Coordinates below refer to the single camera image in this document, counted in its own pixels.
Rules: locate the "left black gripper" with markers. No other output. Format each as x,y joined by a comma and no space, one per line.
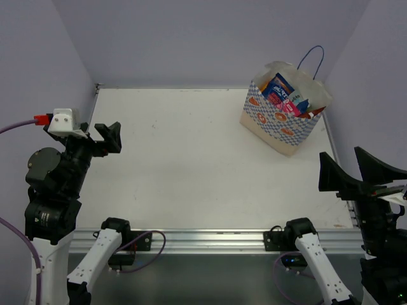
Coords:
96,146

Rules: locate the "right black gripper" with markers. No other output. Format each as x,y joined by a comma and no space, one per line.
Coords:
374,171

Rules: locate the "grey small snack packet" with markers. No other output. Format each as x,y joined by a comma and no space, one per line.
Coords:
302,104

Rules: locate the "pink candy packet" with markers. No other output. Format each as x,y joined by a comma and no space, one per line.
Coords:
290,108

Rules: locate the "blue Burts chips bag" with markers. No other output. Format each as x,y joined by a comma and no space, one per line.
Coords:
279,87

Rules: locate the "red chips bag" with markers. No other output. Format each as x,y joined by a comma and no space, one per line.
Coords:
311,114

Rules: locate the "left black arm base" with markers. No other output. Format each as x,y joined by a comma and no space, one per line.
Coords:
118,261

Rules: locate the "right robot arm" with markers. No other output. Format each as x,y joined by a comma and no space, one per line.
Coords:
383,268

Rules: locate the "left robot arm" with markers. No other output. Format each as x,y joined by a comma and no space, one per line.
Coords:
55,180

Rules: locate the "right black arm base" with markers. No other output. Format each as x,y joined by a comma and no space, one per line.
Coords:
275,241

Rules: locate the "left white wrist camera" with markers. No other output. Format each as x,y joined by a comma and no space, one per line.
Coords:
65,122

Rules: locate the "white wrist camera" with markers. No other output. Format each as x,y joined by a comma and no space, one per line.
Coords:
397,198
65,122

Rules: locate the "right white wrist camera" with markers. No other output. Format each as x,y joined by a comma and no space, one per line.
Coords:
397,198

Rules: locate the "aluminium front rail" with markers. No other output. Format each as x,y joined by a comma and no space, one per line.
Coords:
250,241

